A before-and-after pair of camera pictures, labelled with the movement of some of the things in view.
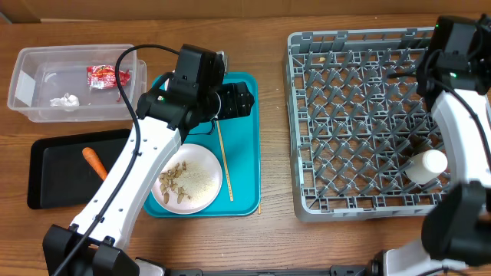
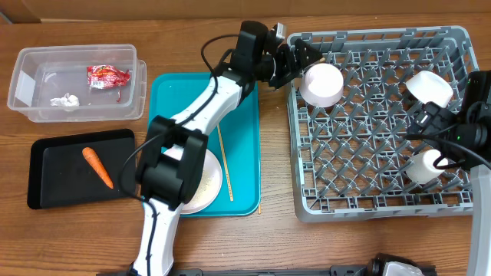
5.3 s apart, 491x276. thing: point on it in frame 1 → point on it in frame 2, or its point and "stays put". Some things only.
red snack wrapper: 103,76 stays put
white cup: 426,165 stays put
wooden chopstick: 225,163 stays put
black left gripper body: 225,103 → 281,64
